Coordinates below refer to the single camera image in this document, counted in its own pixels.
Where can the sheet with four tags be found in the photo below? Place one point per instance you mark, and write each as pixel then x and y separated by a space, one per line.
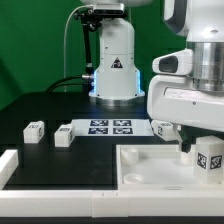
pixel 112 127

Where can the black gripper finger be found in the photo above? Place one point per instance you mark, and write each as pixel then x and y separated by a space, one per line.
pixel 184 143

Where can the white fence wall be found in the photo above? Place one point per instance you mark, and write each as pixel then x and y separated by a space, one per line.
pixel 8 163
pixel 97 204

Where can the white left fence wall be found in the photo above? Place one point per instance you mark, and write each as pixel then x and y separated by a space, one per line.
pixel 8 163

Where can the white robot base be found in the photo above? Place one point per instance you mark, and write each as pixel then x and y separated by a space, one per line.
pixel 116 81

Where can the white square tabletop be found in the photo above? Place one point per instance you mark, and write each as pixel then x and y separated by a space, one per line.
pixel 156 167

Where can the black camera stand pole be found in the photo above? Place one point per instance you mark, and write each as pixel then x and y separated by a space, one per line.
pixel 90 23

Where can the white front fence wall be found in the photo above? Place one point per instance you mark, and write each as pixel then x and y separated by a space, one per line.
pixel 97 204

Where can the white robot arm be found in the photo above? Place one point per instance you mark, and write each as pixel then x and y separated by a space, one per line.
pixel 188 88

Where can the black camera on stand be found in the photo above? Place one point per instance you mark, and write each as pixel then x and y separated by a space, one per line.
pixel 109 10

